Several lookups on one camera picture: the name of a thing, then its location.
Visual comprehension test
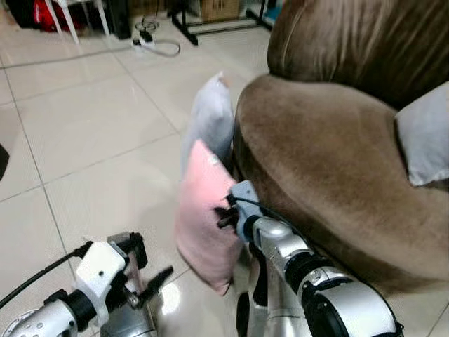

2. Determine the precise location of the pink pillow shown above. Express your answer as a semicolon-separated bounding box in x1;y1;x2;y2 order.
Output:
174;139;248;296

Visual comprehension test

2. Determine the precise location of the light grey pillow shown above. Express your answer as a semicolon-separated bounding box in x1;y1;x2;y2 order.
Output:
395;82;449;187
180;72;236;178

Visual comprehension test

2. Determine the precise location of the brown velvet round sofa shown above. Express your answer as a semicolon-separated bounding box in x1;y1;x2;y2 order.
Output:
233;0;449;296

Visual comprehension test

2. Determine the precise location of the silver robot right leg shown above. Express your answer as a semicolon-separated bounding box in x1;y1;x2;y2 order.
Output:
237;257;307;337

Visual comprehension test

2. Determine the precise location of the dark round object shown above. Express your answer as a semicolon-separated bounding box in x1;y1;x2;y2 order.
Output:
0;143;10;180

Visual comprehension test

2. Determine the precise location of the black metal rack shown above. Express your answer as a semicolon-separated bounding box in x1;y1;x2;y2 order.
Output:
168;0;276;45

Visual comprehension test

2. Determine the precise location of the white power strip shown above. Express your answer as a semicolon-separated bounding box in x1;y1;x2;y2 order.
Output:
133;27;156;50

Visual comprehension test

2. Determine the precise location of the cardboard box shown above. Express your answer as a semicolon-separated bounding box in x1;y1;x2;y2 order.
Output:
200;0;243;22

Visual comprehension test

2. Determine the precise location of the black upright case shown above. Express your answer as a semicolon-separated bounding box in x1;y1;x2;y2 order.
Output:
105;0;135;40

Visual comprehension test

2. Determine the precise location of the white chair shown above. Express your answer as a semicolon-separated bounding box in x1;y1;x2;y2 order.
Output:
48;0;114;41

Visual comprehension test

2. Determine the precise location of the red bag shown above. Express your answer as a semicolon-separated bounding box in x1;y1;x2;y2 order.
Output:
32;0;69;33

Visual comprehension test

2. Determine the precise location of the black bag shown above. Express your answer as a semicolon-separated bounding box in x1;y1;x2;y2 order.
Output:
6;0;37;29

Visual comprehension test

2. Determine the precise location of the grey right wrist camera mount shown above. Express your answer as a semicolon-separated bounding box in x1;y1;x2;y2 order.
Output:
229;180;265;244

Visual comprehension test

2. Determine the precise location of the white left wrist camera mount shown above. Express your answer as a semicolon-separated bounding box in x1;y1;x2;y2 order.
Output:
74;240;130;318

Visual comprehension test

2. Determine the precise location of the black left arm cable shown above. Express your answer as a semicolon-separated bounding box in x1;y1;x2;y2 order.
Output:
0;242;93;310

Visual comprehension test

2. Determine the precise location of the grey floor cable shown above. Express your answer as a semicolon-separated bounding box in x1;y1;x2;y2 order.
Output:
0;38;182;70

